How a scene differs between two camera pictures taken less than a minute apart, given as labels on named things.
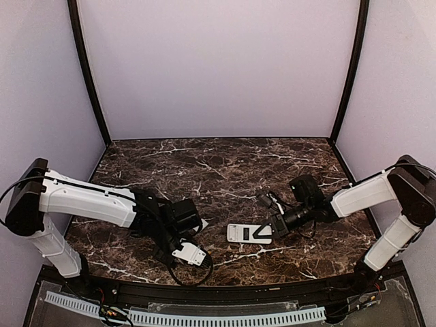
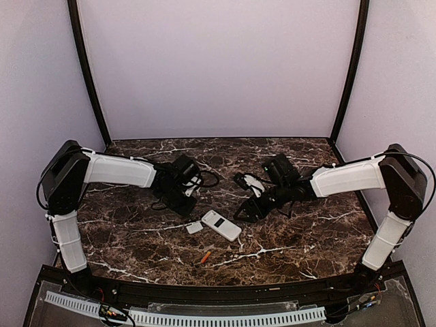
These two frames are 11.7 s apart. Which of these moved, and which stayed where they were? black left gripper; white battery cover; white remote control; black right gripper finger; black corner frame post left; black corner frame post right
Moved: white battery cover; black right gripper finger; white remote control; black left gripper
Stayed: black corner frame post left; black corner frame post right
